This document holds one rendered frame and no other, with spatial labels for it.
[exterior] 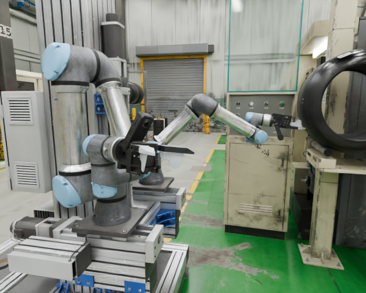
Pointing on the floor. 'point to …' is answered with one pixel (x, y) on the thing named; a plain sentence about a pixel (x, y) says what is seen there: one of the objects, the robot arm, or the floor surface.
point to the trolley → (137, 93)
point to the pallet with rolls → (161, 124)
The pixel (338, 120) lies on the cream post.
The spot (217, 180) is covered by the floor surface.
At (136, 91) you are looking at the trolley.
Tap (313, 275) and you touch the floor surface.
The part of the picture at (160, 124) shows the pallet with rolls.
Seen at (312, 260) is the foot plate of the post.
